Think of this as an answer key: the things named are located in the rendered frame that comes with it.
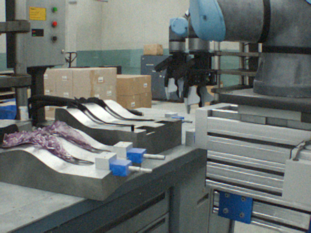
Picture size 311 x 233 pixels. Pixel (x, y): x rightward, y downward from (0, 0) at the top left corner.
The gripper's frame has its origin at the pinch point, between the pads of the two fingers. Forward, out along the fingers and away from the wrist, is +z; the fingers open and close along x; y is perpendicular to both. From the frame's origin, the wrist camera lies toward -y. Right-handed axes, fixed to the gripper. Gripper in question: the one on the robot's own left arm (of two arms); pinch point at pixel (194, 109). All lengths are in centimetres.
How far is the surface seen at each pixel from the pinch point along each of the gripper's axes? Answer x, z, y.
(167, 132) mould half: -10.5, 6.7, -2.5
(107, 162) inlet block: -47.9, 4.9, 12.4
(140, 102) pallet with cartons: 328, 72, -364
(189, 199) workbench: 4.0, 36.8, -3.9
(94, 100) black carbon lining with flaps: -16.5, -1.5, -34.6
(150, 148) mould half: -20.3, 9.8, -0.8
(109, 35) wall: 546, -67, -721
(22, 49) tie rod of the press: -28, -23, -75
